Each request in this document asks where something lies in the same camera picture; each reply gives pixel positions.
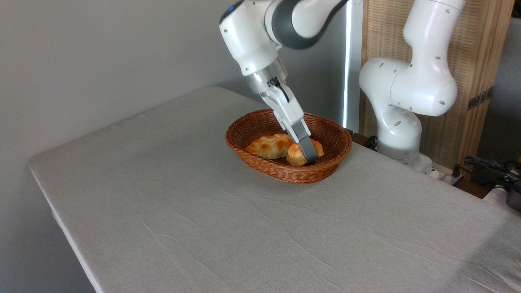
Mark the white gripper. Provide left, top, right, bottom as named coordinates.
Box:
left=259, top=81, right=319, bottom=164

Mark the round orange bread bun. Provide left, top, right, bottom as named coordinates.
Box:
left=286, top=138, right=325, bottom=167

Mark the long braided bread loaf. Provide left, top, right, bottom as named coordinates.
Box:
left=245, top=133, right=294, bottom=160

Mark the brown wicker basket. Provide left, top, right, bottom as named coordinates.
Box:
left=225, top=108, right=353, bottom=184

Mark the grey tablecloth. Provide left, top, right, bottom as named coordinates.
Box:
left=28, top=85, right=521, bottom=293

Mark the white power strip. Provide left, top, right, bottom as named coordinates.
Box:
left=431, top=163, right=462, bottom=186

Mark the wooden bamboo folding screen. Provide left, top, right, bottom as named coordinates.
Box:
left=360, top=0, right=515, bottom=179

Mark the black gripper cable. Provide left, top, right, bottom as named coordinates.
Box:
left=269, top=77, right=290, bottom=103

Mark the black cable bundle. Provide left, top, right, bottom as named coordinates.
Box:
left=456, top=156, right=521, bottom=192

